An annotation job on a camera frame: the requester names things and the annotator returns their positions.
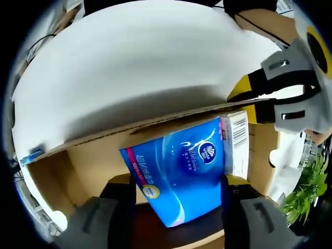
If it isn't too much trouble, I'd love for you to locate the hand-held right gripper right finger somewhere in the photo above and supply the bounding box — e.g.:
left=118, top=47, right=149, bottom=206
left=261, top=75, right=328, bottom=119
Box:
left=220, top=174, right=294, bottom=249

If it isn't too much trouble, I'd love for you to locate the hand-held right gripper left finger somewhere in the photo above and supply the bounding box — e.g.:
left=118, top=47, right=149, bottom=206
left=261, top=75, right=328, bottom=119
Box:
left=56, top=174, right=137, bottom=249

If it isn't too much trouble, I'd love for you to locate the brown cardboard shoe box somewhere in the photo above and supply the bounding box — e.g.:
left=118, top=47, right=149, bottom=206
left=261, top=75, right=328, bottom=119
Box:
left=25, top=97, right=286, bottom=249

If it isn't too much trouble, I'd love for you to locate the white barcode carton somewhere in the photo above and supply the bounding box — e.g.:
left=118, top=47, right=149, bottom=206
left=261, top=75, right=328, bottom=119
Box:
left=219, top=110, right=250, bottom=180

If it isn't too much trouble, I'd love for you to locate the blue soft tissue pack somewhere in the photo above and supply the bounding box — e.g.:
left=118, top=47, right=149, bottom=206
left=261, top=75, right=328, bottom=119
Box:
left=118, top=118, right=226, bottom=229

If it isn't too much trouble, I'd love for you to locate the potted green plant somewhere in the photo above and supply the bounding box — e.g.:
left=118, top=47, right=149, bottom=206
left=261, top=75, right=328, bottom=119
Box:
left=279, top=155, right=330, bottom=229

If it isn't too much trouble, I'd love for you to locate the black cable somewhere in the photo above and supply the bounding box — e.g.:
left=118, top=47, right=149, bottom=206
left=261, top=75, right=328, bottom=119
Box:
left=234, top=12, right=291, bottom=49

